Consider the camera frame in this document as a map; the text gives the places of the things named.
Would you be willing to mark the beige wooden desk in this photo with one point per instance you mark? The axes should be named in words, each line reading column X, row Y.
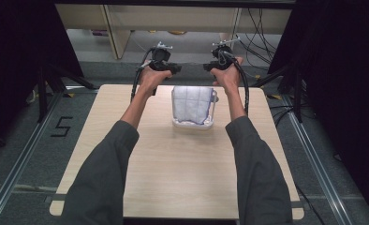
column 188, row 15

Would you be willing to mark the black tape strip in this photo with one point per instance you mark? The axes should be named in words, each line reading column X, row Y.
column 54, row 198
column 296, row 204

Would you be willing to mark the black metal stand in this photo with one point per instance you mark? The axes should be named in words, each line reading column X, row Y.
column 296, row 93
column 43, row 93

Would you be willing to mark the person's right hand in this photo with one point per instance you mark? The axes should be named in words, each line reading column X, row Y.
column 231, row 78

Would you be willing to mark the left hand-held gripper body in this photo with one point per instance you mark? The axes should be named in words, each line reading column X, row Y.
column 160, row 56

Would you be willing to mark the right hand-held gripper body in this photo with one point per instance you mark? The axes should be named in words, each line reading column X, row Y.
column 224, row 57

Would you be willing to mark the yellow floor tape mark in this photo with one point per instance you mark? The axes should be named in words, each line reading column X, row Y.
column 69, row 95

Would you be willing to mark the white plastic rack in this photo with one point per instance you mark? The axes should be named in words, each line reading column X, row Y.
column 192, row 126

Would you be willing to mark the person's left hand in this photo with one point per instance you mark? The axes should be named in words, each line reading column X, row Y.
column 150, row 79

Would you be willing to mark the metal floor rail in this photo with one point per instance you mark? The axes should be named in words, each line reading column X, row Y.
column 20, row 159
column 317, row 162

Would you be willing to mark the white cloth with purple edge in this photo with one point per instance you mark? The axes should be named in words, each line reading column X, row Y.
column 190, row 104

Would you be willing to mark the black curtain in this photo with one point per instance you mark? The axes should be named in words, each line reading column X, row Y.
column 345, row 78
column 17, row 62

